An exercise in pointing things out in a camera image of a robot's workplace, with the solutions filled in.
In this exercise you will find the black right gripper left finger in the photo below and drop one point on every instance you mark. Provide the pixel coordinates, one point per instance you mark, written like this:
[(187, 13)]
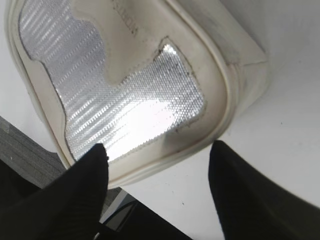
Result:
[(69, 208)]

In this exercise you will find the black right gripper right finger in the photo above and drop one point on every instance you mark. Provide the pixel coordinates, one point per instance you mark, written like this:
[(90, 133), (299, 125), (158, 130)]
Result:
[(250, 206)]

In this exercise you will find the cream zippered bag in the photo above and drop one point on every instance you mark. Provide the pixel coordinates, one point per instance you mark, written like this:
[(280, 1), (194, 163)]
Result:
[(154, 81)]

